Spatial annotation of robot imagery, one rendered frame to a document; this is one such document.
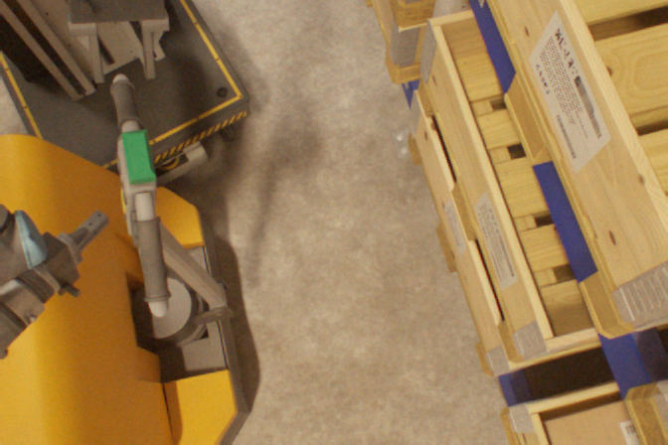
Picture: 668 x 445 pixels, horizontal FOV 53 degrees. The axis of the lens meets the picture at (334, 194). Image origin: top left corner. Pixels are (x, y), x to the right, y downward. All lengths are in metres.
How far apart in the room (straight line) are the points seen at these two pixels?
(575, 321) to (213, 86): 1.37
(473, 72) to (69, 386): 1.24
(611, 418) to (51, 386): 1.36
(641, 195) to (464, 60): 0.98
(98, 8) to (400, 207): 1.64
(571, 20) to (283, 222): 1.62
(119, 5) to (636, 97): 0.83
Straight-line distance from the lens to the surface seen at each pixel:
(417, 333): 2.36
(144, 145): 1.04
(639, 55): 1.28
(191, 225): 2.15
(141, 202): 1.05
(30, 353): 1.60
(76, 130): 2.39
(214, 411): 2.03
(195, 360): 2.10
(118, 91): 1.21
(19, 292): 1.27
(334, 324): 2.36
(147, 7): 1.05
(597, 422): 1.95
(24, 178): 1.74
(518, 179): 1.73
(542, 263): 1.68
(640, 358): 1.25
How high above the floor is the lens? 2.33
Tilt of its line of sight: 70 degrees down
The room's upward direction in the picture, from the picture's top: 4 degrees counter-clockwise
